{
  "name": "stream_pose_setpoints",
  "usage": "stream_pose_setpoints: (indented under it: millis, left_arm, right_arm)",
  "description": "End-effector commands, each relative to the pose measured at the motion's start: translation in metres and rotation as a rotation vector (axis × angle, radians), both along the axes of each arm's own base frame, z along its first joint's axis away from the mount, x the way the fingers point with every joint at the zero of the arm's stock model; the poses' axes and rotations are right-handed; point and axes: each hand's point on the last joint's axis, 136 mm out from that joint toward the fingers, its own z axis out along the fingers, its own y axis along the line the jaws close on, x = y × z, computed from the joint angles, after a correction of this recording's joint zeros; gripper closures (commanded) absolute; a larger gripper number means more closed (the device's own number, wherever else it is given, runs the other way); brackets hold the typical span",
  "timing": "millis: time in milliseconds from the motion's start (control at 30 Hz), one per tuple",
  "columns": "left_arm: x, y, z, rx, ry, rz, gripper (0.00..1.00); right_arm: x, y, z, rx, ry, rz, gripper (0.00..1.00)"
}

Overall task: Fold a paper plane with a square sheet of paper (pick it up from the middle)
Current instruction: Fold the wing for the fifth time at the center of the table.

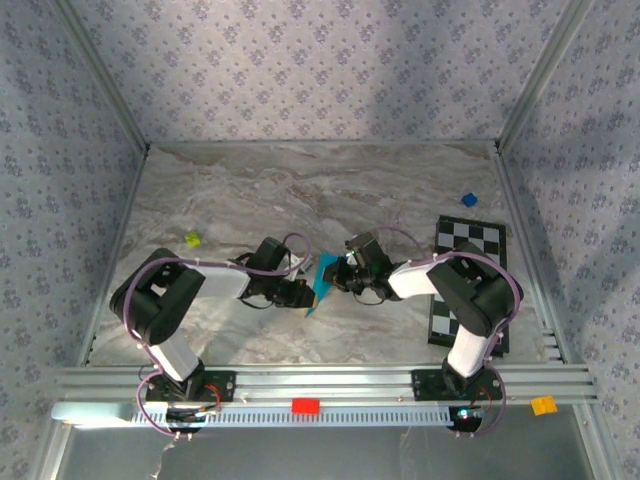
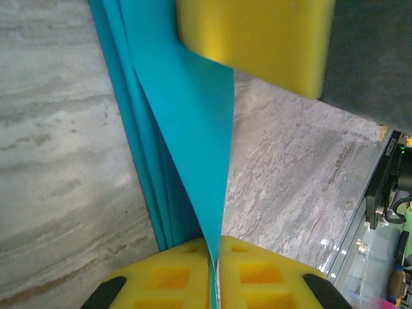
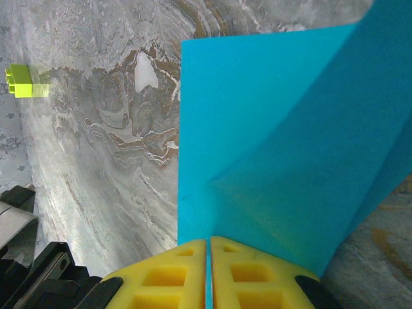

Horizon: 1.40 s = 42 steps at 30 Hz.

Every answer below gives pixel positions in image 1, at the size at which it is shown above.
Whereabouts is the blue cloth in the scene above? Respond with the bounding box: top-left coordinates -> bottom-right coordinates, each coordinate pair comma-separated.
304,252 -> 342,319

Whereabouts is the black and white checkerboard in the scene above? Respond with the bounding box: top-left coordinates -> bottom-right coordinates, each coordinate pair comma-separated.
427,214 -> 512,358

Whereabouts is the small black electronics board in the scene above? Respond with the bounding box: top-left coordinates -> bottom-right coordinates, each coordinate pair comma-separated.
164,402 -> 222,434
447,404 -> 487,434

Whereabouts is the orange toy brick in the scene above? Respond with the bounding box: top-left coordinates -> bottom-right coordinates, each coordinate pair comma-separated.
530,395 -> 559,417

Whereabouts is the light blue flat bar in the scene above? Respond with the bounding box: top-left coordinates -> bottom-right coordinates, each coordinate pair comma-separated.
49,401 -> 136,428

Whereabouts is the wide aluminium mounting rail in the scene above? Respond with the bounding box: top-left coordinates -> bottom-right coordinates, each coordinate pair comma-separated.
54,364 -> 600,407

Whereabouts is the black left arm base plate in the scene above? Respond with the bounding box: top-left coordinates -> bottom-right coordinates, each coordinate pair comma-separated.
145,370 -> 237,403

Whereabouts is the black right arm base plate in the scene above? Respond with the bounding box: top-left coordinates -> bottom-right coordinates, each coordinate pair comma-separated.
411,368 -> 503,402

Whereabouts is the slotted cable duct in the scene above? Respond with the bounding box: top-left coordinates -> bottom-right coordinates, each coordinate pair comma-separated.
130,403 -> 459,428

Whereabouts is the aluminium table side rail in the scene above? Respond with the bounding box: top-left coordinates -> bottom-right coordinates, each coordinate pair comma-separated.
492,147 -> 581,366
77,147 -> 151,369

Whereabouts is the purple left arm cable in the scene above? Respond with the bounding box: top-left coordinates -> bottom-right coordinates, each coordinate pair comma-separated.
122,232 -> 313,442

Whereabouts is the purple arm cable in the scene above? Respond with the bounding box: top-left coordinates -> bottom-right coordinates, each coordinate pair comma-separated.
367,225 -> 525,440
122,232 -> 313,442

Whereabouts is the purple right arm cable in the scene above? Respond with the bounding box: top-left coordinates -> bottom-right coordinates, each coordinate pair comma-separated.
367,225 -> 525,440

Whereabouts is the aluminium frame post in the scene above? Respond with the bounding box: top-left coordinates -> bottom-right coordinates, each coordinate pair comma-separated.
47,0 -> 152,154
493,0 -> 599,154

